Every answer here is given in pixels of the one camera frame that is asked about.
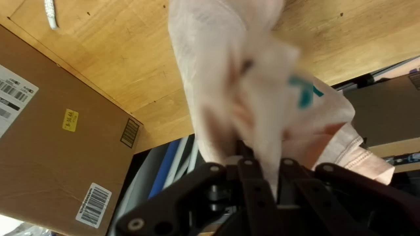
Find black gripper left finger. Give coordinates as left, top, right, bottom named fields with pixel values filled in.
left=116, top=158, right=276, bottom=236

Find white rope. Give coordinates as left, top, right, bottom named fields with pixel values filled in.
left=42, top=0, right=61, bottom=31

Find cardboard box on table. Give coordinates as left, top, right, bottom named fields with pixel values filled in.
left=0, top=27, right=142, bottom=236

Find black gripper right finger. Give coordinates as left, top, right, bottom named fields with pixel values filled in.
left=278, top=158, right=420, bottom=236

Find light peach shirt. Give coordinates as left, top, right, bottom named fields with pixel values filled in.
left=168, top=0, right=395, bottom=190

